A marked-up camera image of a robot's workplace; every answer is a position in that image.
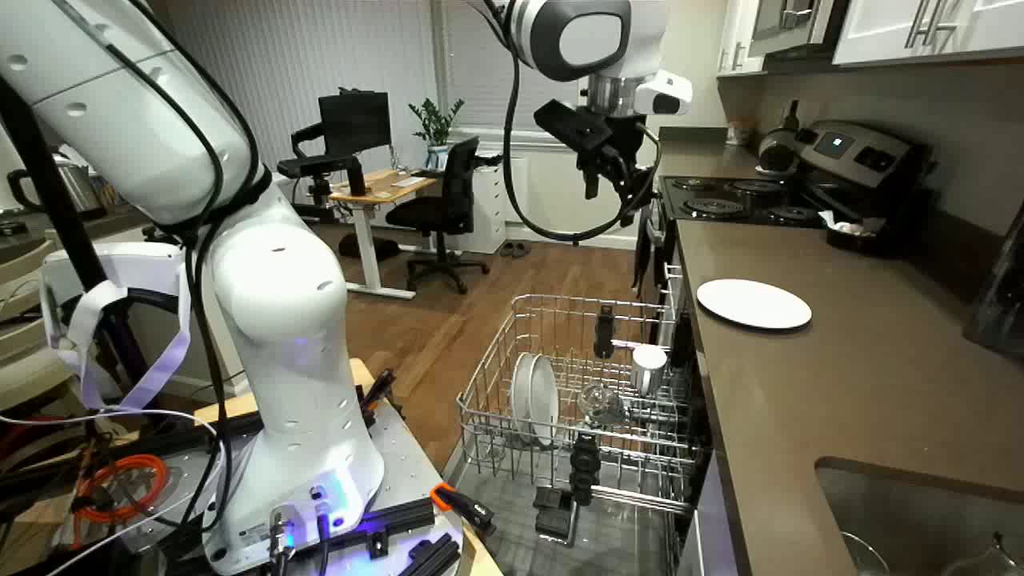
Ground orange cable coil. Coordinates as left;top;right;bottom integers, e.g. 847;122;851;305
73;450;171;529

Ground wire dishwasher rack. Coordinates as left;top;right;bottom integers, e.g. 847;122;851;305
454;291;697;517

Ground wooden desk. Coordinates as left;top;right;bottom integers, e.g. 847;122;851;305
323;170;445;305

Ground dishwasher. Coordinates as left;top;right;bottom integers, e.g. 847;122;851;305
445;210;719;576

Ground black table clamp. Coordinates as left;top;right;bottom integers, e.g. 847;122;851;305
359;366;401;428

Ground brown kitchen countertop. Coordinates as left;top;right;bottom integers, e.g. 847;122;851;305
651;123;1024;576

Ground dark microwave hood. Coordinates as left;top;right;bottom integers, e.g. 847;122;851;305
747;0;851;57

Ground black and steel stove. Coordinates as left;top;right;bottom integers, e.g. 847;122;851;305
657;119;936;263

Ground black office chair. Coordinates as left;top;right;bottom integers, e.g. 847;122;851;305
385;134;494;298

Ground black stand pole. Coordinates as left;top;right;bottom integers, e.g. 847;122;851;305
0;78;146;392

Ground white plate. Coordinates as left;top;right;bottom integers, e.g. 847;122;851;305
694;276;815;331
523;353;562;449
506;350;538;442

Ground black tumbler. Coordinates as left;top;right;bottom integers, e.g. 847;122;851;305
591;299;620;360

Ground black coffee maker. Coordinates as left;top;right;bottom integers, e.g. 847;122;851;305
962;202;1024;366

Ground narrow white wall cabinet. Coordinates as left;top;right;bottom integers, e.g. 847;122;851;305
717;0;767;80

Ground white mug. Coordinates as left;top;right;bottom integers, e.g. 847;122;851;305
630;343;670;401

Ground green potted plant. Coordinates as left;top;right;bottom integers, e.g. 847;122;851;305
407;92;471;174

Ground steel kitchen sink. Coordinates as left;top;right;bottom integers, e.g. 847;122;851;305
811;453;1024;576

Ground white cabinet with two handles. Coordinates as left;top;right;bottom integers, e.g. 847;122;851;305
827;0;1024;68

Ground dark kettle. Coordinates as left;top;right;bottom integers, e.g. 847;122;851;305
750;100;815;180

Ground wooden board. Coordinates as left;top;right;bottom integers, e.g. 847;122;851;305
190;355;377;433

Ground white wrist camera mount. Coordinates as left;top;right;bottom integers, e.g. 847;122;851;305
637;68;697;122

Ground grey robot mounting table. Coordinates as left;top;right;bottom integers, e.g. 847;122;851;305
178;355;506;576

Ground white ribbon strap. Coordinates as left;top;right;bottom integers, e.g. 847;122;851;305
42;276;197;418

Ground black pan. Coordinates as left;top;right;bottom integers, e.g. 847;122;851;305
815;204;892;259

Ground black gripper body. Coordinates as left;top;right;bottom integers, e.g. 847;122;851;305
535;96;642;174

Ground black cutlery holder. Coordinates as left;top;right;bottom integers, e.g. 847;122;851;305
531;428;605;544

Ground black computer monitor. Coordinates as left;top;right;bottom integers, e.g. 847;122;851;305
316;90;396;170

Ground clear drinking glass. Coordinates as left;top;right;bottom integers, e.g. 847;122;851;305
583;380;632;433

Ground black flat device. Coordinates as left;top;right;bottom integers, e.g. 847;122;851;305
396;529;465;576

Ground black armchair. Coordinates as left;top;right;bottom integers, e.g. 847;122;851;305
271;119;362;226

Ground white sink base cabinet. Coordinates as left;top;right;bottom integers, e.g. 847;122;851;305
678;450;750;576

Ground orange and black tool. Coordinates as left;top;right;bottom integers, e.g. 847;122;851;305
427;480;500;536

